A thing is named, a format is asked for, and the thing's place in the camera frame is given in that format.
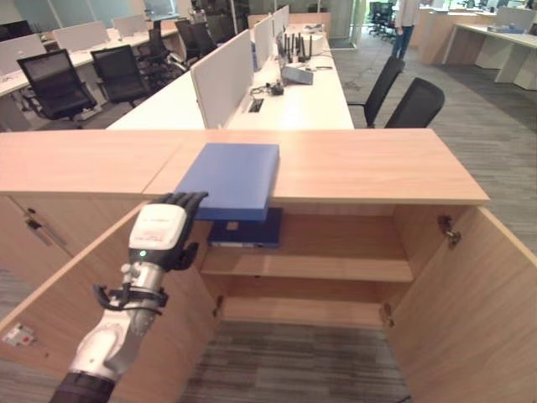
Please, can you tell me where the plain wooden cabinet door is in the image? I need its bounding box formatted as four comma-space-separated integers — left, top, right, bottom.
391, 205, 537, 403

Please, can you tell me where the metal cabinet handle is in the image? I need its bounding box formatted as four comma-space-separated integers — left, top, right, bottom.
23, 208, 68, 249

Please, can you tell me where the white table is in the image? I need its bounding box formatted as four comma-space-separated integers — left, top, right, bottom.
454, 23, 537, 90

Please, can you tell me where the large metal door hinge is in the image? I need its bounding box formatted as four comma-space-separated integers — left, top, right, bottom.
437, 214, 462, 249

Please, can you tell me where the dark blue folder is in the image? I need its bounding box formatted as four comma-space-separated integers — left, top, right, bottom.
206, 207, 284, 249

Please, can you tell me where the small device with cables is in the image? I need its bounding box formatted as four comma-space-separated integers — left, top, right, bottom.
250, 82, 287, 97

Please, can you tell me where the open wooden office cabinet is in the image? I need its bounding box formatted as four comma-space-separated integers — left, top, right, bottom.
141, 128, 491, 332

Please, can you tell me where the grey open laptop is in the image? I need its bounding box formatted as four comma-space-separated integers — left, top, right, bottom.
279, 54, 314, 86

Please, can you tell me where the closed wooden cabinet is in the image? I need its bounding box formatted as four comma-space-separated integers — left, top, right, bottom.
0, 130, 185, 270

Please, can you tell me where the small metal door hinge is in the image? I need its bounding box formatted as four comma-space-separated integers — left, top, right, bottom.
379, 302, 396, 328

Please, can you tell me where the black router with antennas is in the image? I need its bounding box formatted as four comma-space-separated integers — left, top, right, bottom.
295, 34, 314, 63
275, 33, 296, 64

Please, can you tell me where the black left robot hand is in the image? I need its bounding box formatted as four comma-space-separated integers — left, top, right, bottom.
128, 191, 210, 272

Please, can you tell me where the black mesh office chair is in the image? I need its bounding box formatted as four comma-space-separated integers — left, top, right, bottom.
16, 49, 102, 129
383, 77, 446, 129
137, 27, 189, 83
90, 44, 151, 108
347, 56, 406, 129
174, 18, 219, 69

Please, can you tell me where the large white desk partition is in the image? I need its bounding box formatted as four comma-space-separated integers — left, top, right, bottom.
190, 29, 256, 129

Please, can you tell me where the wooden cabinet door with sticker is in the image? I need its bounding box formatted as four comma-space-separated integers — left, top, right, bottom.
0, 201, 220, 403

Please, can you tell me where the white desk row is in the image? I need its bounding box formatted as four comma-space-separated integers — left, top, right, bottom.
0, 24, 180, 100

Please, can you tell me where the wooden cabinet shelf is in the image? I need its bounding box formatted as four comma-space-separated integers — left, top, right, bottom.
200, 247, 414, 283

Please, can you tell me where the wooden counter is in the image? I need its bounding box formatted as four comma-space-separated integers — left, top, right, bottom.
419, 7, 497, 66

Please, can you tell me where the long white office desk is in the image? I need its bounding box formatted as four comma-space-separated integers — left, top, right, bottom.
107, 69, 207, 131
226, 31, 356, 130

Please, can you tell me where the wooden cabinet behind desks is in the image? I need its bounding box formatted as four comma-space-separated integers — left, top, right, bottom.
247, 11, 332, 39

